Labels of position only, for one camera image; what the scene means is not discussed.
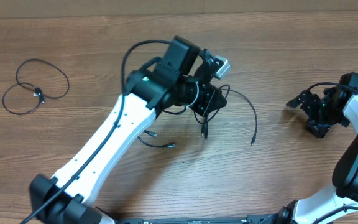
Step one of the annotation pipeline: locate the black USB cable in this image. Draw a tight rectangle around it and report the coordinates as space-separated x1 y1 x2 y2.
193 83 259 146

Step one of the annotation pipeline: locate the black cable silver connector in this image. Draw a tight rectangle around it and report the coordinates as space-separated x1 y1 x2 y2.
137 129 177 149

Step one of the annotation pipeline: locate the thin black short cable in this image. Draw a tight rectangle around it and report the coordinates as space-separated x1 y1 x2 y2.
2 58 70 116

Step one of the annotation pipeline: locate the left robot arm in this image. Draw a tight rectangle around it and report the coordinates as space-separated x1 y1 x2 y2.
29 36 231 223

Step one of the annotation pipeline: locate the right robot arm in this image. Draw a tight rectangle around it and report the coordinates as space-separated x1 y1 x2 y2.
264 72 358 223

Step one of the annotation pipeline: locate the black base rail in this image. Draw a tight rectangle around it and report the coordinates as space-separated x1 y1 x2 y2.
117 213 278 224

